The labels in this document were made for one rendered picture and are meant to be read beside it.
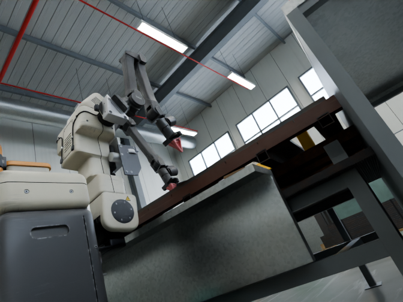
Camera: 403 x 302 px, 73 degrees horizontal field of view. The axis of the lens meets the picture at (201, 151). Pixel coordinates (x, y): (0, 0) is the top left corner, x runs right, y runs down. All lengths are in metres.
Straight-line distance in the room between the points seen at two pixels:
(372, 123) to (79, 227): 0.84
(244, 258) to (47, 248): 0.74
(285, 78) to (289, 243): 10.08
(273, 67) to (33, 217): 10.93
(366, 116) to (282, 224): 0.53
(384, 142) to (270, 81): 10.52
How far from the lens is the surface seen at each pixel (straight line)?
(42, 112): 8.93
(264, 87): 11.32
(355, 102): 0.84
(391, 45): 1.72
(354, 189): 1.19
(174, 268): 1.43
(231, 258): 1.25
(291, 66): 11.09
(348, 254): 1.21
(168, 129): 1.43
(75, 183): 0.95
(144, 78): 1.60
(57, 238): 0.86
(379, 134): 0.81
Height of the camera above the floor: 0.37
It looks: 24 degrees up
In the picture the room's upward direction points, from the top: 22 degrees counter-clockwise
